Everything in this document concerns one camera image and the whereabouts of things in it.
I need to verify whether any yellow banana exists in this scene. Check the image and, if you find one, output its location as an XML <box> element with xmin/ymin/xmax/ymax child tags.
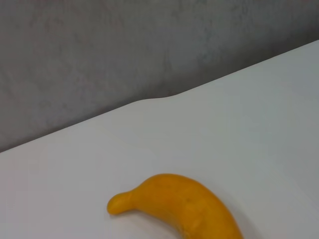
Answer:
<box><xmin>107</xmin><ymin>173</ymin><xmax>244</xmax><ymax>239</ymax></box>

